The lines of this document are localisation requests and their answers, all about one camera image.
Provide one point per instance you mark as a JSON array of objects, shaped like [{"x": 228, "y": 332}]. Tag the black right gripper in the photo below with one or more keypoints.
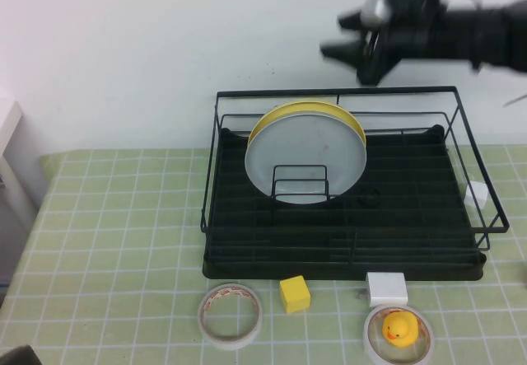
[{"x": 403, "y": 39}]

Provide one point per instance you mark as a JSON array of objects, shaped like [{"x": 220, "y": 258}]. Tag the grey round plate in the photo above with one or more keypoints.
[{"x": 304, "y": 155}]

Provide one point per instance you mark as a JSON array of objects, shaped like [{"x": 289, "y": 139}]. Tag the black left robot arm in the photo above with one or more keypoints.
[{"x": 16, "y": 356}]

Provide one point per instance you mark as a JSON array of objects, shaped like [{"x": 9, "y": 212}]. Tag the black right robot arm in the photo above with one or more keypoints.
[{"x": 494, "y": 35}]

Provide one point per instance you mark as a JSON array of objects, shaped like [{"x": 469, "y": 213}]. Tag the yellow round plate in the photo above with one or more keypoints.
[{"x": 313, "y": 106}]

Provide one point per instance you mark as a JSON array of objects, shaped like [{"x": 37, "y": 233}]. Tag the small white cube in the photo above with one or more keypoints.
[{"x": 477, "y": 194}]

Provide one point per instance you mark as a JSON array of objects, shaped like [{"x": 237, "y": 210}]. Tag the black plastic drip tray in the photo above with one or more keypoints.
[{"x": 391, "y": 266}]

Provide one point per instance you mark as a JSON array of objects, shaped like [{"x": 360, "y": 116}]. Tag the white power adapter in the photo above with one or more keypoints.
[{"x": 387, "y": 287}]

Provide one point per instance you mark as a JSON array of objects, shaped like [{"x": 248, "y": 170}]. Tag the yellow cube block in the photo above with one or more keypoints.
[{"x": 294, "y": 297}]

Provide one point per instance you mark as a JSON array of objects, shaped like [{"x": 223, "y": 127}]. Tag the green checked tablecloth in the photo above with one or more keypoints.
[{"x": 115, "y": 216}]

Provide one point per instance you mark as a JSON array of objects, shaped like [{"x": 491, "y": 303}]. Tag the yellow rubber duck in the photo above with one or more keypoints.
[{"x": 398, "y": 331}]

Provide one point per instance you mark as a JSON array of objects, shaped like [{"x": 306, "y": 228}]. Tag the white tape roll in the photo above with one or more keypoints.
[
  {"x": 366, "y": 336},
  {"x": 230, "y": 343}
]

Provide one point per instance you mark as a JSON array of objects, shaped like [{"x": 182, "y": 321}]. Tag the white cabinet side panel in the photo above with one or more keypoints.
[{"x": 16, "y": 183}]

